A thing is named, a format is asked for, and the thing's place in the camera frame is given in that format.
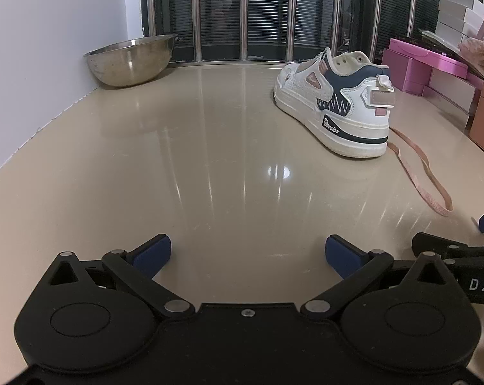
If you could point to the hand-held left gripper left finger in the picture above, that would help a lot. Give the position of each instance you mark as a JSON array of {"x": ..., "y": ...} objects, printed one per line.
[{"x": 153, "y": 254}]

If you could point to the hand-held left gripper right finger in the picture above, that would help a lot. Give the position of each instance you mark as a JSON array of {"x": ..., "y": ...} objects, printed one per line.
[{"x": 342, "y": 256}]

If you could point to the pink shoelace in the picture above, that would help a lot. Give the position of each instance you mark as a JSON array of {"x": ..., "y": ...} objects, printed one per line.
[{"x": 416, "y": 176}]

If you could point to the white sneaker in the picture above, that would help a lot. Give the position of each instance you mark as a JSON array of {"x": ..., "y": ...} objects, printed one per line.
[{"x": 338, "y": 104}]

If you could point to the pale white box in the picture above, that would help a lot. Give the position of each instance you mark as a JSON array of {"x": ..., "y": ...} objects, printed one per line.
[{"x": 450, "y": 88}]

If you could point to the flat pink box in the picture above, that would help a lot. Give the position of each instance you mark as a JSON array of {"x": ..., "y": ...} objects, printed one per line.
[{"x": 438, "y": 64}]

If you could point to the small pink box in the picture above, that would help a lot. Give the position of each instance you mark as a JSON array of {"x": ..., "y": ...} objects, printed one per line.
[{"x": 406, "y": 72}]

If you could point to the pile of folded blankets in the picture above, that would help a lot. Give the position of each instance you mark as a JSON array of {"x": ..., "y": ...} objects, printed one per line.
[{"x": 478, "y": 46}]

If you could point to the black packet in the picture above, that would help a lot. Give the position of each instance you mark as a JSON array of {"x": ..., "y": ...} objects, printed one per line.
[{"x": 430, "y": 42}]

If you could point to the stainless steel bowl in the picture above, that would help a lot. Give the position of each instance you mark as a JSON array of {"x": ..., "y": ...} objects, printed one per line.
[{"x": 129, "y": 62}]

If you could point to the stack of white boxes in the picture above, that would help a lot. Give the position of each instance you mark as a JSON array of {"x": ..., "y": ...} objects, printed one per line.
[{"x": 454, "y": 16}]

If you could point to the metal window railing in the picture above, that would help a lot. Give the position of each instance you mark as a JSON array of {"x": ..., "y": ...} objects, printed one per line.
[{"x": 244, "y": 16}]

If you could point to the dark window with blinds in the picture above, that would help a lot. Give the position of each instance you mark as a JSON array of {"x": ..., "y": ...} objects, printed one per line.
[{"x": 266, "y": 8}]

